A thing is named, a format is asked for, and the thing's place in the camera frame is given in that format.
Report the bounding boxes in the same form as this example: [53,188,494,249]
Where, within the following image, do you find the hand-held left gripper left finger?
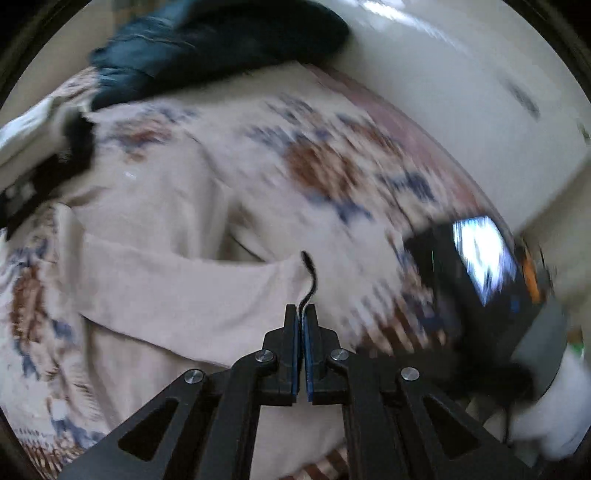
[59,304,300,480]

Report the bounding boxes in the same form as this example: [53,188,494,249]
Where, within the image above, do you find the black object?
[0,111,95,238]

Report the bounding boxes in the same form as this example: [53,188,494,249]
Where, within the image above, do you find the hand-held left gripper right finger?
[302,304,539,480]

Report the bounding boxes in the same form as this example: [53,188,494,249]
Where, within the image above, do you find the beige long-sleeved garment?
[54,95,358,480]

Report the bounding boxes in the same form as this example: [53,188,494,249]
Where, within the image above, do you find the white cloth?
[0,96,63,164]

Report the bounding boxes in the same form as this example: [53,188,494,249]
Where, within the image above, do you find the dark teal cloth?
[89,0,350,112]

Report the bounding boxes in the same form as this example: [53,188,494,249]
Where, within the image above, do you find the patterned beige blanket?
[0,62,515,480]

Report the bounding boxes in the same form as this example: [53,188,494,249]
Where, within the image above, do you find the person's right forearm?
[507,347,591,462]

